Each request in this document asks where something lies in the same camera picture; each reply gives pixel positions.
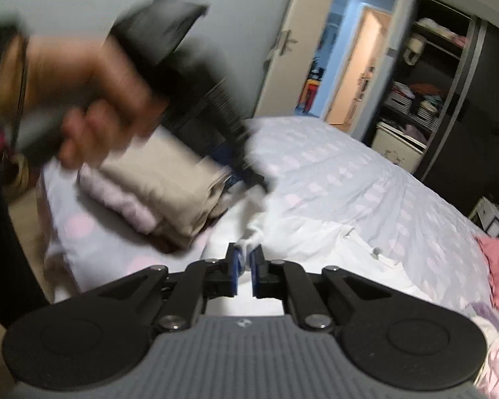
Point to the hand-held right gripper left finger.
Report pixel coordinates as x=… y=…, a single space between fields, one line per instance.
x=232 y=269

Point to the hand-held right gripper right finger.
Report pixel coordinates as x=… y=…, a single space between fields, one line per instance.
x=256 y=273

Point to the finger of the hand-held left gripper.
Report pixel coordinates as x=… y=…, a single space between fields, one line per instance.
x=253 y=166

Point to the white garment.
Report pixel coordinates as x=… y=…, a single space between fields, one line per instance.
x=316 y=249

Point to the folded beige clothes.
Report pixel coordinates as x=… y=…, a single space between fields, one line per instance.
x=162 y=183

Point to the folded clothes stack on shelf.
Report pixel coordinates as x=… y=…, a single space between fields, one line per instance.
x=416 y=102

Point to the person's left hand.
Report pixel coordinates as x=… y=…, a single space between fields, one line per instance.
x=91 y=87

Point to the polka dot bed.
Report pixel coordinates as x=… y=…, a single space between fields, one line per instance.
x=341 y=166

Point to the white door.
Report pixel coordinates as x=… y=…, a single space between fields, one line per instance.
x=299 y=4

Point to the folded pink cloth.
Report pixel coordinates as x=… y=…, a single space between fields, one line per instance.
x=116 y=199

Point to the white storage box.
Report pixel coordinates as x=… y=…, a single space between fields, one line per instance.
x=399 y=145

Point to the pale folded linens on shelf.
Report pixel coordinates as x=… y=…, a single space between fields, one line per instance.
x=440 y=29

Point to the person's dark clothing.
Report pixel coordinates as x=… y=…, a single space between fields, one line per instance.
x=4 y=224

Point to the dark wardrobe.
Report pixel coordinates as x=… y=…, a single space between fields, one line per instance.
x=478 y=104

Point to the white rack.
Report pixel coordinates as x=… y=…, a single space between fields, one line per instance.
x=492 y=216

